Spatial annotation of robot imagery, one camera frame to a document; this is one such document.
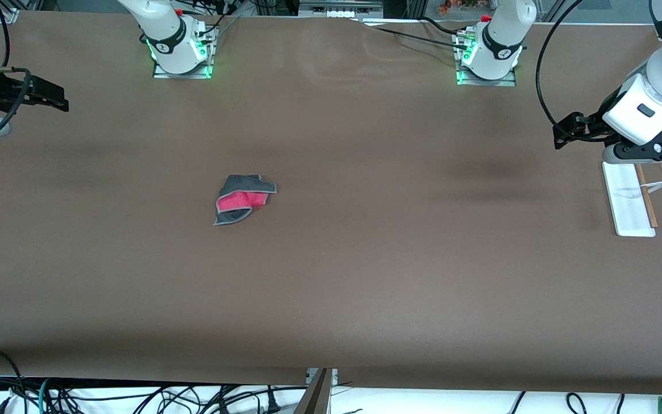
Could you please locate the white rack base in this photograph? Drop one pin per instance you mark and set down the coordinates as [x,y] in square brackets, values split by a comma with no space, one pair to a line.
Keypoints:
[627,201]

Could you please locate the aluminium frame with white parts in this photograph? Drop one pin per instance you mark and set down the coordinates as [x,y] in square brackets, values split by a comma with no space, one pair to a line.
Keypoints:
[337,10]

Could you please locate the grey and pink towel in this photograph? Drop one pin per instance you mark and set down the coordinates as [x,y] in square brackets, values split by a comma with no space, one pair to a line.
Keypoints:
[239,201]

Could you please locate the brown table cover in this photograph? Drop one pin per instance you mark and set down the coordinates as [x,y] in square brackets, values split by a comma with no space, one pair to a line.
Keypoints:
[365,259]

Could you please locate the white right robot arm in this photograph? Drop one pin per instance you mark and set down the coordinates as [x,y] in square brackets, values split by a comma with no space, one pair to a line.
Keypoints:
[161,26]

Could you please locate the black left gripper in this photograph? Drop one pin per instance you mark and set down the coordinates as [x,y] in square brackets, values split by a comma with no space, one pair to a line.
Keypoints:
[588,126]

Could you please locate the aluminium profile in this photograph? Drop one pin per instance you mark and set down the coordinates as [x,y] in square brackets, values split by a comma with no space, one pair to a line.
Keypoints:
[9,14]

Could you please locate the orange background item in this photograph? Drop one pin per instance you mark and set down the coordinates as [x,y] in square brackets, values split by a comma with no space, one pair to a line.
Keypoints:
[446,4]

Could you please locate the white clip between rods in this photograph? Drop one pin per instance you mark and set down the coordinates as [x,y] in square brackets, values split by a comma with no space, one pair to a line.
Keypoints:
[657,184]

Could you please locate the brown beam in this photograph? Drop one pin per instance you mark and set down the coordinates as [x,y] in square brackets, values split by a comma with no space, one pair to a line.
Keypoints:
[315,397]

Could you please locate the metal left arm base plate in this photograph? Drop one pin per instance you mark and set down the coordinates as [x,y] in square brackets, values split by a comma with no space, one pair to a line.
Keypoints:
[506,81]

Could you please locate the aluminium table bracket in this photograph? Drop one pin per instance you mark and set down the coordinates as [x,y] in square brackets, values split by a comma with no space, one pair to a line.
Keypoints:
[334,376]

